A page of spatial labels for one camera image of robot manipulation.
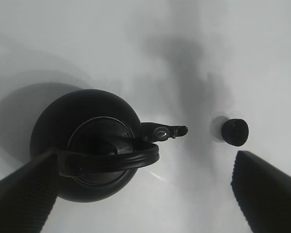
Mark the black round teapot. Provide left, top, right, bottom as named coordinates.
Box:
left=30, top=89, right=188, bottom=202

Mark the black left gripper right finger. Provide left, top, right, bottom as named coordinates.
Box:
left=231, top=151, right=291, bottom=233

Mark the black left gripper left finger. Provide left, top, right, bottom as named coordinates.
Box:
left=0, top=153, right=59, bottom=233

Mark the small black teacup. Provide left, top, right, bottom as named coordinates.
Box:
left=221, top=118, right=249, bottom=147

